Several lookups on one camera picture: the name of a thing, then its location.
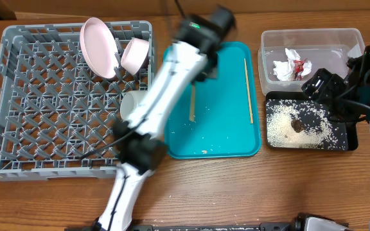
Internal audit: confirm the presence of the white and red wrapper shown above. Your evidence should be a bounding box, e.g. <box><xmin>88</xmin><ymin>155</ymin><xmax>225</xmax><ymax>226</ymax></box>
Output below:
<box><xmin>273</xmin><ymin>48</ymin><xmax>312</xmax><ymax>81</ymax></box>

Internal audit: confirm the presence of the brown food scrap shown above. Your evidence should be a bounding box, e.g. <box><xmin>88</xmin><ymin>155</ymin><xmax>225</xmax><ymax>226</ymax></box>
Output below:
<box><xmin>291</xmin><ymin>119</ymin><xmax>304</xmax><ymax>133</ymax></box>

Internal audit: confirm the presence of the pile of rice grains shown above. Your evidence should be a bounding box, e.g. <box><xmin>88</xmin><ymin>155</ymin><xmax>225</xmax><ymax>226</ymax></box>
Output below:
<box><xmin>266</xmin><ymin>99</ymin><xmax>348</xmax><ymax>150</ymax></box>

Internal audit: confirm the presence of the wooden chopstick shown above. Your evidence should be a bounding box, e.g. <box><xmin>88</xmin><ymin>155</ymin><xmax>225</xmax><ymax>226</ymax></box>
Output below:
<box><xmin>189</xmin><ymin>83</ymin><xmax>196</xmax><ymax>122</ymax></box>
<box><xmin>244</xmin><ymin>58</ymin><xmax>254</xmax><ymax>124</ymax></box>

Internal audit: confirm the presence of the small white plate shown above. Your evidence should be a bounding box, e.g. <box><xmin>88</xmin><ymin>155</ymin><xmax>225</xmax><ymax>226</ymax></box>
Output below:
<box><xmin>121</xmin><ymin>38</ymin><xmax>150</xmax><ymax>74</ymax></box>

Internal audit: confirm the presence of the grey bowl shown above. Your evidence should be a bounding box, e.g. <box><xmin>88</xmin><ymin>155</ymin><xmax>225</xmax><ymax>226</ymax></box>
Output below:
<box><xmin>119</xmin><ymin>90</ymin><xmax>147</xmax><ymax>121</ymax></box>

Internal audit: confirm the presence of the large white plate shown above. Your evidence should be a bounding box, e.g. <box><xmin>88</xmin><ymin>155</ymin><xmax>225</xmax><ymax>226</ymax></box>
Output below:
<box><xmin>80</xmin><ymin>17</ymin><xmax>119</xmax><ymax>79</ymax></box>

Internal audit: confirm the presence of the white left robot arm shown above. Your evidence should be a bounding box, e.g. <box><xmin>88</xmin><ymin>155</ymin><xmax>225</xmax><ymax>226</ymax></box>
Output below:
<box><xmin>91</xmin><ymin>6</ymin><xmax>235</xmax><ymax>231</ymax></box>

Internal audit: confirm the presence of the black waste tray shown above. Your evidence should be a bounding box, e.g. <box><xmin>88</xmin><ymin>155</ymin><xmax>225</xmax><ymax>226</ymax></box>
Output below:
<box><xmin>265</xmin><ymin>91</ymin><xmax>359</xmax><ymax>151</ymax></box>

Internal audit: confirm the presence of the clear plastic waste bin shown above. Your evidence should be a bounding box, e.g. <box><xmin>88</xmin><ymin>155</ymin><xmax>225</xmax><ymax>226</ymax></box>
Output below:
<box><xmin>258</xmin><ymin>28</ymin><xmax>365</xmax><ymax>95</ymax></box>

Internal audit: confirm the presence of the grey plastic dishwasher rack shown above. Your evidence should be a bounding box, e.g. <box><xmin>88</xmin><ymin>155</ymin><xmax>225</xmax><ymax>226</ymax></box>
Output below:
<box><xmin>0</xmin><ymin>23</ymin><xmax>156</xmax><ymax>181</ymax></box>

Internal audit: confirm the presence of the teal plastic serving tray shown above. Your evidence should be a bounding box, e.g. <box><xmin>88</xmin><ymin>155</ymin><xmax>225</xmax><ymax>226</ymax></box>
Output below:
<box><xmin>164</xmin><ymin>42</ymin><xmax>261</xmax><ymax>159</ymax></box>

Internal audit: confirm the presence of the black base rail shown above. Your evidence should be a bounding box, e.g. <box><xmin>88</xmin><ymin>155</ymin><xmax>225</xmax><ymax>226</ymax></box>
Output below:
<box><xmin>64</xmin><ymin>211</ymin><xmax>349</xmax><ymax>231</ymax></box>

